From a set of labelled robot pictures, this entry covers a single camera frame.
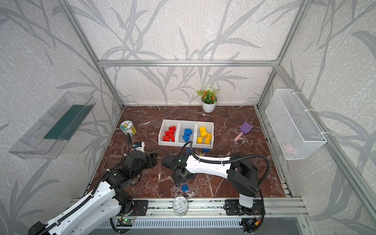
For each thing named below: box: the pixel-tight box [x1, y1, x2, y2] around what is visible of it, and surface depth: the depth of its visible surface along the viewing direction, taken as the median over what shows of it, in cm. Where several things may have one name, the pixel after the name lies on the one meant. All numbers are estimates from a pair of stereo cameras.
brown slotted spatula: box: [103, 154, 123, 170], surface depth 92 cm
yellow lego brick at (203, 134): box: [200, 130, 208, 139], surface depth 102 cm
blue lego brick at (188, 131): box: [184, 128, 193, 136], surface depth 101 cm
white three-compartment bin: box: [158, 119, 215, 150], surface depth 101 cm
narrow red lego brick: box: [164, 130, 175, 137], surface depth 103 cm
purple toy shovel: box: [233, 121, 254, 143], surface depth 108 cm
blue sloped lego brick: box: [182, 134, 190, 143], surface depth 101 cm
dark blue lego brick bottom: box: [181, 184, 189, 192], surface depth 80 cm
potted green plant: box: [195, 87, 220, 114], surface depth 110 cm
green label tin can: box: [119, 120, 137, 137], surface depth 101 cm
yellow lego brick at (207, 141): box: [204, 136, 212, 145], surface depth 100 cm
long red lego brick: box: [162, 135, 170, 142], surface depth 99 cm
